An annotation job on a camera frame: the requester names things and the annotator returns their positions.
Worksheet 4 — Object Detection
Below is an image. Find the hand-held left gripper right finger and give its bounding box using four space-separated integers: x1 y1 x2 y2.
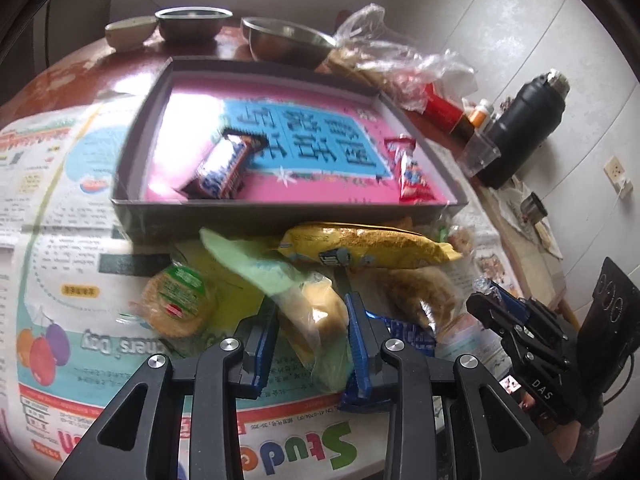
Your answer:
340 290 573 480

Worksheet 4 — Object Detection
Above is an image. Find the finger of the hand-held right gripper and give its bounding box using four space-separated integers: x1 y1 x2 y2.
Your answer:
477 279 543 323
467 292 521 346

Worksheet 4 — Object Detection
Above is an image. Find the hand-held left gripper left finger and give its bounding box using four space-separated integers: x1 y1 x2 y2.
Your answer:
54 305 281 480

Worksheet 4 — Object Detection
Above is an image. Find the blue snack packet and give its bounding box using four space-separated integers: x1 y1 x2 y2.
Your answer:
372 314 437 358

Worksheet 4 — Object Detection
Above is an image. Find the clear brown snack packet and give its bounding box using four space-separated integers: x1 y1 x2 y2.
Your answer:
385 267 466 336

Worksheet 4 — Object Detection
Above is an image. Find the light green cake packet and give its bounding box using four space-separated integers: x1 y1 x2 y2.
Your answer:
199 227 356 393

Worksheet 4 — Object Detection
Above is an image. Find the yellow snack packet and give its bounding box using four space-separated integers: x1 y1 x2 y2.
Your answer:
279 222 463 271

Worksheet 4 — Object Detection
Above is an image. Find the grey cardboard box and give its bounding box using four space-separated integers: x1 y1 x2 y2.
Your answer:
111 56 469 246

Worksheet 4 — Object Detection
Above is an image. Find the person's right forearm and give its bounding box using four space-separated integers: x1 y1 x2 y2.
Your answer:
550 422 601 466

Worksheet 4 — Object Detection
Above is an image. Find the patterned cloth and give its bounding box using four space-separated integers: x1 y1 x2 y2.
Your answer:
480 180 566 261

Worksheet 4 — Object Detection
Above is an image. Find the small clear cookie packet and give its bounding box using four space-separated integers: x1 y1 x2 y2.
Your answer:
440 225 476 257

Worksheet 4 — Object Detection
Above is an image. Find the small metal cup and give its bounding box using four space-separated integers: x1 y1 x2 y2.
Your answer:
520 192 548 223

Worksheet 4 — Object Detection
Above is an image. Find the round cracker packet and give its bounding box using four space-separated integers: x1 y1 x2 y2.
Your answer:
131 260 221 338

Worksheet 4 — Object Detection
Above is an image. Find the clear plastic cup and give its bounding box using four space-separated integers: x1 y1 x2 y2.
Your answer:
456 132 501 178

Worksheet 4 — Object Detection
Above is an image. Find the pink workbook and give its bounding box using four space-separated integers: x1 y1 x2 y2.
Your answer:
142 72 453 206

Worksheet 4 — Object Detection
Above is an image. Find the red snack packet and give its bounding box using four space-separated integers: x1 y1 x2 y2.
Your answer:
384 135 435 204

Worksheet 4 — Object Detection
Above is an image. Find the black thermos flask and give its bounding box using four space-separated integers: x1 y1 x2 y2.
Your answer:
477 71 571 188

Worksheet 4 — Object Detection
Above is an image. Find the dark chocolate bar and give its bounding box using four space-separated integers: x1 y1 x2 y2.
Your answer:
180 130 268 201

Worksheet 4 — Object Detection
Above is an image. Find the orange medicine bottle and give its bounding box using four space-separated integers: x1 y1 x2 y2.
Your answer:
467 100 493 128

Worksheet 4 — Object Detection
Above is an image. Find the colourful newspaper sheet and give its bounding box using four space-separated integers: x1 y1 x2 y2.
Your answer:
0 95 151 241
0 230 526 480

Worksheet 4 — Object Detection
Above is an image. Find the red box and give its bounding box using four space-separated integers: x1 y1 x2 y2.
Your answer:
422 82 476 136

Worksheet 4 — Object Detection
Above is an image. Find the clear plastic bag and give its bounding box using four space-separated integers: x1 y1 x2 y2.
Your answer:
320 4 476 111

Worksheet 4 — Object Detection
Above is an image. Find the shiny steel bowl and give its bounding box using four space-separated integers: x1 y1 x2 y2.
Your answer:
241 17 337 68

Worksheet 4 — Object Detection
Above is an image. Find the dark steel bowl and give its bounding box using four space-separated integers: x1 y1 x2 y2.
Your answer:
155 7 234 43

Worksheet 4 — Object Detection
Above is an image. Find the cream ceramic bowl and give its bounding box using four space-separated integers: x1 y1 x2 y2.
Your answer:
105 16 160 52

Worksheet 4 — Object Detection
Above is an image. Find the wall socket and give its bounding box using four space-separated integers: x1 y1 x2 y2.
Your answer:
605 156 632 196

